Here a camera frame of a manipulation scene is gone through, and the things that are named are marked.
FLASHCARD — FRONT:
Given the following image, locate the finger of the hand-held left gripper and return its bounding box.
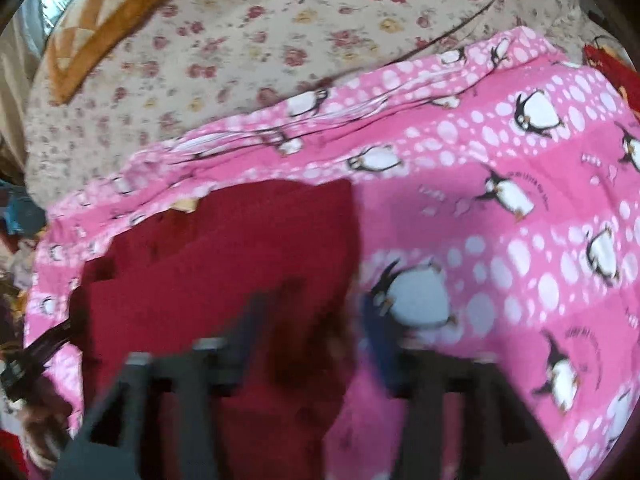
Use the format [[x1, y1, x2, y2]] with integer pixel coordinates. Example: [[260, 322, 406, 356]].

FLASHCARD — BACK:
[[0, 317, 83, 401]]

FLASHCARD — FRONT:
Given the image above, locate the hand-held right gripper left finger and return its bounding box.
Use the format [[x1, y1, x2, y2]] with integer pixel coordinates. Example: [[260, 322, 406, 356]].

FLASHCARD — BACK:
[[52, 287, 281, 480]]

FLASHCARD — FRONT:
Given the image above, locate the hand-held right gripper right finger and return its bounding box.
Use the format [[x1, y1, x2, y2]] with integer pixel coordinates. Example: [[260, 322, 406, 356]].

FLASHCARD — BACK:
[[361, 290, 571, 480]]

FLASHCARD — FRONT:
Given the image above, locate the dark red garment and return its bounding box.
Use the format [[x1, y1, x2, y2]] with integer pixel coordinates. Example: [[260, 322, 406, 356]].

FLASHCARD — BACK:
[[70, 178, 362, 480]]

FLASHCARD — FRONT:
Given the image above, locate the pink penguin print blanket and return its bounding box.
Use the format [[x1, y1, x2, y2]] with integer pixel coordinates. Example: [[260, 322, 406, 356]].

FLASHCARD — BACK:
[[22, 25, 640, 480]]

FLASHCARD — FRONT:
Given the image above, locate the floral bed sheet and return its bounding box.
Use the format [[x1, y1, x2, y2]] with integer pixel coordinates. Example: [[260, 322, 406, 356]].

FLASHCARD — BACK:
[[24, 0, 608, 206]]

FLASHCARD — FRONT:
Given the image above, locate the orange checkered pillow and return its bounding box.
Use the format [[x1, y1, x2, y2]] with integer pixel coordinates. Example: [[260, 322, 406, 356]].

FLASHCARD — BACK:
[[41, 0, 186, 106]]

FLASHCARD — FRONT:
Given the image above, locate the red printed cloth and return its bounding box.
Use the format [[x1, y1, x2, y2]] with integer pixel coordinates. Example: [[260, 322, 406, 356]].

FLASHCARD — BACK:
[[582, 37, 632, 92]]

